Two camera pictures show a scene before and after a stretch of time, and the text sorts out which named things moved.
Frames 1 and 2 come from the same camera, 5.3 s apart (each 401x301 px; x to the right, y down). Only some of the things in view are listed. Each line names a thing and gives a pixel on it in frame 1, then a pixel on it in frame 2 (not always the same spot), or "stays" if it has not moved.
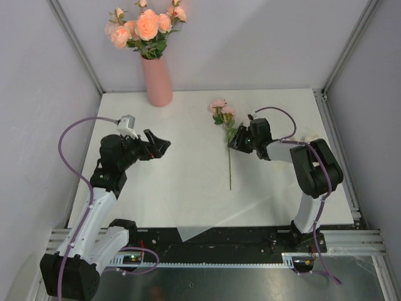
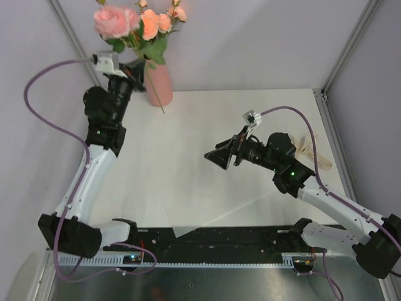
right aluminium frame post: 369,10 stays
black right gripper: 237,143 → 240,142
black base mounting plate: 220,244 stays
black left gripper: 155,148 → 135,72
